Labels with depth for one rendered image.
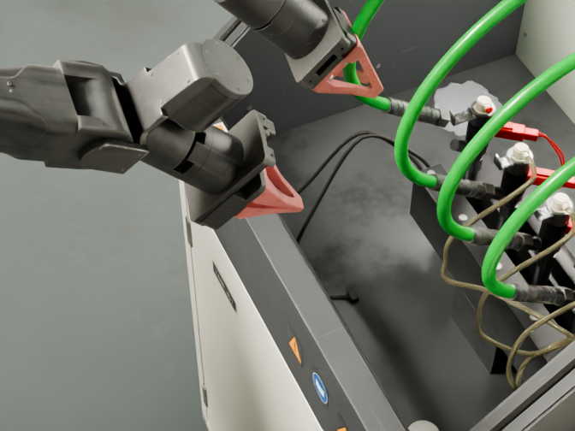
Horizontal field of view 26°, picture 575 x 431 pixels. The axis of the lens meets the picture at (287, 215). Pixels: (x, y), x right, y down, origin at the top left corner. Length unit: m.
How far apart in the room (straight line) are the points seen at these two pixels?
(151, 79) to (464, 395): 0.67
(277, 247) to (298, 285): 0.06
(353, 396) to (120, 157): 0.48
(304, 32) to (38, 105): 0.34
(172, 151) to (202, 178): 0.04
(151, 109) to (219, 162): 0.10
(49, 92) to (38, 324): 1.68
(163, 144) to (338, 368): 0.44
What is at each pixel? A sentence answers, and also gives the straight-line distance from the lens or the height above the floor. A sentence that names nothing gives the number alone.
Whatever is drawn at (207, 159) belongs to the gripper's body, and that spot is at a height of 1.33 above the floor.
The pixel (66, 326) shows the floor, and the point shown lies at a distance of 2.63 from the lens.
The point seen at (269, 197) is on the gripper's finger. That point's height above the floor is 1.27.
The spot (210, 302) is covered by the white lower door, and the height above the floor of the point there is 0.58.
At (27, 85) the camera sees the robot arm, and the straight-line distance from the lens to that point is 0.98.
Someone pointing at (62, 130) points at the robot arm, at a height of 1.43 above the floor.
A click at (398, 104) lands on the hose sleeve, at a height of 1.17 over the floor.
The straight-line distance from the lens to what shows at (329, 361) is 1.41.
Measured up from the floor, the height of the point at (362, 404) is 0.95.
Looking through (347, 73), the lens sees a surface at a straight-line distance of 1.28.
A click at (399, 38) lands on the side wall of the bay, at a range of 1.78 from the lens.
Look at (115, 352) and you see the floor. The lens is 2.57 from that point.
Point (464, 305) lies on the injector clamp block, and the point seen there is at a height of 0.88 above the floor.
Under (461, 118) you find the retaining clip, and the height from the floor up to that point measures 1.11.
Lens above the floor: 2.13
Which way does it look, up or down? 50 degrees down
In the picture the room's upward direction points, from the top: straight up
